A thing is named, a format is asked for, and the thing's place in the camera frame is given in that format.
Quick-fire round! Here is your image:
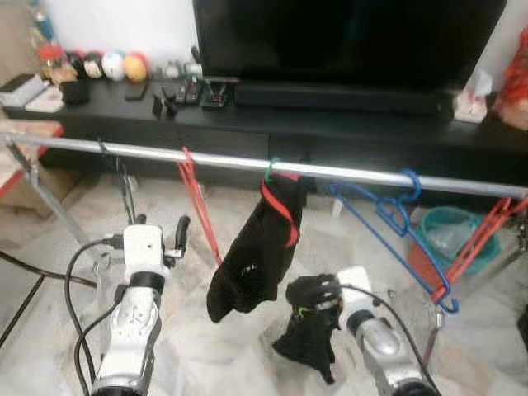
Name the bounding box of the black television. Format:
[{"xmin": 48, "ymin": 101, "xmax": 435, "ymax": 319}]
[{"xmin": 191, "ymin": 0, "xmax": 508, "ymax": 90}]

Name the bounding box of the white egg toy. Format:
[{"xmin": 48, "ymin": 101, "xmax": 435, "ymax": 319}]
[{"xmin": 101, "ymin": 51, "xmax": 126, "ymax": 81}]

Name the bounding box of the silver metal clothes rack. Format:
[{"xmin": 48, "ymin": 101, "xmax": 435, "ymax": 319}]
[{"xmin": 0, "ymin": 132, "xmax": 528, "ymax": 372}]

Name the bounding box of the blue clothes hanger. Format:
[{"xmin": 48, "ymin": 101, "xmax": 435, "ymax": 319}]
[{"xmin": 326, "ymin": 169, "xmax": 460, "ymax": 314}]

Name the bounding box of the black wallet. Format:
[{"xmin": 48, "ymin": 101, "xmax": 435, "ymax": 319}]
[{"xmin": 59, "ymin": 78, "xmax": 92, "ymax": 106}]

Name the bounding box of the gold trophy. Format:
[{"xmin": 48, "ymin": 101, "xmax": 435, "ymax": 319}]
[{"xmin": 29, "ymin": 0, "xmax": 54, "ymax": 50}]

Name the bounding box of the red lid jar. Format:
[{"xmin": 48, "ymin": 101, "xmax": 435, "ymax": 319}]
[{"xmin": 37, "ymin": 45, "xmax": 65, "ymax": 83}]

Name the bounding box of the white box black lid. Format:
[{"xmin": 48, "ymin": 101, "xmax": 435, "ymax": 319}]
[{"xmin": 0, "ymin": 74, "xmax": 46, "ymax": 104}]

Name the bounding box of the thin red clothes hanger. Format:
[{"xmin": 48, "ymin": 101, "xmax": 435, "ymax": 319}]
[{"xmin": 429, "ymin": 196, "xmax": 519, "ymax": 302}]

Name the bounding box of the green mug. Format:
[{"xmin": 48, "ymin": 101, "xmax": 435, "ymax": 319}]
[{"xmin": 181, "ymin": 45, "xmax": 207, "ymax": 104}]

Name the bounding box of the black mouse toy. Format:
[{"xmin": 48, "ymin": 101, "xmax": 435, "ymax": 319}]
[{"xmin": 85, "ymin": 54, "xmax": 104, "ymax": 79}]

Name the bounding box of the white tissue pack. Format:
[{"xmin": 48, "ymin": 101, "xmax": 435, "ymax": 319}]
[{"xmin": 454, "ymin": 70, "xmax": 493, "ymax": 123}]

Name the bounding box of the black clothes hanger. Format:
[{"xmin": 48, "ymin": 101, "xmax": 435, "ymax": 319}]
[{"xmin": 97, "ymin": 140, "xmax": 137, "ymax": 224}]

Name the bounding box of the red hanger with green hook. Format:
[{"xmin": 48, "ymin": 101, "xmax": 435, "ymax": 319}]
[{"xmin": 260, "ymin": 157, "xmax": 302, "ymax": 248}]

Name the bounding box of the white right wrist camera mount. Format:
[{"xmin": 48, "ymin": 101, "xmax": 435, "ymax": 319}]
[{"xmin": 337, "ymin": 266, "xmax": 374, "ymax": 323}]

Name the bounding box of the black soundbar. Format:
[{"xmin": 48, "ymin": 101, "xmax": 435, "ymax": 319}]
[{"xmin": 233, "ymin": 80, "xmax": 442, "ymax": 114}]

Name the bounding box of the small black stand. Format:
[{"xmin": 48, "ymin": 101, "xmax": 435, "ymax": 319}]
[{"xmin": 151, "ymin": 91, "xmax": 178, "ymax": 116}]

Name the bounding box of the red plastic clothes hanger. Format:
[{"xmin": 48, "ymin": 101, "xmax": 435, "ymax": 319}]
[{"xmin": 179, "ymin": 147, "xmax": 224, "ymax": 266}]

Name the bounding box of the red doll figure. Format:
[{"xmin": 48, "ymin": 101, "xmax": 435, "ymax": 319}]
[{"xmin": 497, "ymin": 29, "xmax": 528, "ymax": 129}]

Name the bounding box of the red bin with teal bag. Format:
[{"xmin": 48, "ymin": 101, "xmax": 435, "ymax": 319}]
[{"xmin": 408, "ymin": 206, "xmax": 496, "ymax": 290}]

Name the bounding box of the small black display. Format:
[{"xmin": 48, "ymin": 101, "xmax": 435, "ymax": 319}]
[{"xmin": 202, "ymin": 78, "xmax": 236, "ymax": 108}]

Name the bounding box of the flat white box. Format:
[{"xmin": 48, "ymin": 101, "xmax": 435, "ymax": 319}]
[{"xmin": 25, "ymin": 87, "xmax": 67, "ymax": 112}]

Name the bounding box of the black phone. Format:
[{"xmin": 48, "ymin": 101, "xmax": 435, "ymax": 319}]
[{"xmin": 128, "ymin": 78, "xmax": 149, "ymax": 101}]

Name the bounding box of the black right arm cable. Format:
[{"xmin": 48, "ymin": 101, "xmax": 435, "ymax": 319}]
[{"xmin": 318, "ymin": 280, "xmax": 430, "ymax": 389}]

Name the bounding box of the black t-shirt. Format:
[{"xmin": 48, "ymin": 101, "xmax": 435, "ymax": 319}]
[
  {"xmin": 272, "ymin": 276, "xmax": 343, "ymax": 386},
  {"xmin": 206, "ymin": 169, "xmax": 308, "ymax": 323}
]

